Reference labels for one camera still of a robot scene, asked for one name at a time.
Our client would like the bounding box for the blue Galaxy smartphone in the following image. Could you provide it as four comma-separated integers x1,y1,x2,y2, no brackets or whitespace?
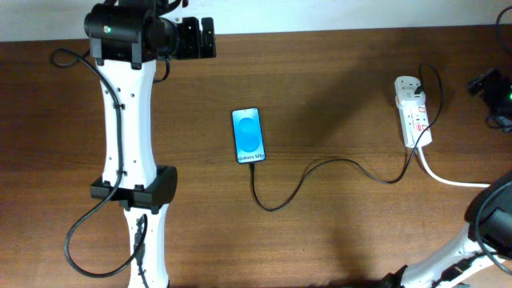
231,107,266,164

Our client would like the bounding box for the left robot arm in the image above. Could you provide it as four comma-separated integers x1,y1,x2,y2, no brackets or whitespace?
84,1,216,287

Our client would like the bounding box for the white power strip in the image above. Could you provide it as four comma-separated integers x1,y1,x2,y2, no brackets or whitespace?
394,76,432,148

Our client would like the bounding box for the white power strip cord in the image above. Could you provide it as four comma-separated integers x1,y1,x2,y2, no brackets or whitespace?
414,146,492,189

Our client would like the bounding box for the black USB charging cable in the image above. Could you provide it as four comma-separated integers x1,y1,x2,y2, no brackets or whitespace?
249,62,444,213

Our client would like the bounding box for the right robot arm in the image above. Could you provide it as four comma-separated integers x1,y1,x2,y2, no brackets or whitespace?
376,76,511,288

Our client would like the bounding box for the white USB charger plug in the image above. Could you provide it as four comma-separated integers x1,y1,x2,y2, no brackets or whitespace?
395,89,426,110

